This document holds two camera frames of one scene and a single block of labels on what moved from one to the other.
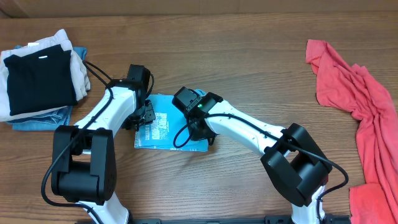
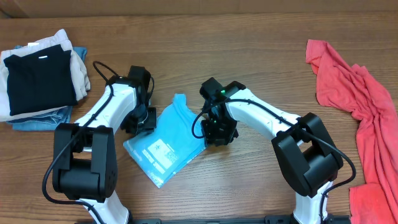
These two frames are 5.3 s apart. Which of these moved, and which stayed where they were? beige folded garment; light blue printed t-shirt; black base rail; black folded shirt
Moved: light blue printed t-shirt
Stayed: black folded shirt; beige folded garment; black base rail
